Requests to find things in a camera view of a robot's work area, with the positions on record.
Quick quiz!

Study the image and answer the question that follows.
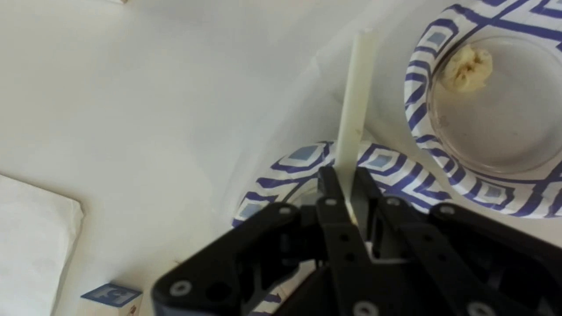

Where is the blue patterned paper bowl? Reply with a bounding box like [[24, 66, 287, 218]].
[[231, 139, 454, 316], [403, 0, 562, 220]]

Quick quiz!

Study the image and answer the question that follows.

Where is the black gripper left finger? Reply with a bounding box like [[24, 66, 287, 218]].
[[150, 166, 384, 316]]

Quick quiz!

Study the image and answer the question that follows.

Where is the folded white napkin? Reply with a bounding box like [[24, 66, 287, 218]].
[[0, 175, 87, 316]]

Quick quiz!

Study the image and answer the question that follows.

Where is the white letter cube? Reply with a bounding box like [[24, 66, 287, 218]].
[[80, 282, 145, 310]]

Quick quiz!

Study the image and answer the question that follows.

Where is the white food piece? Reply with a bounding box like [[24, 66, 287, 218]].
[[440, 45, 496, 96]]

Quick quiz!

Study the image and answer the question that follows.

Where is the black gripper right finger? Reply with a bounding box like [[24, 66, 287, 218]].
[[354, 167, 562, 316]]

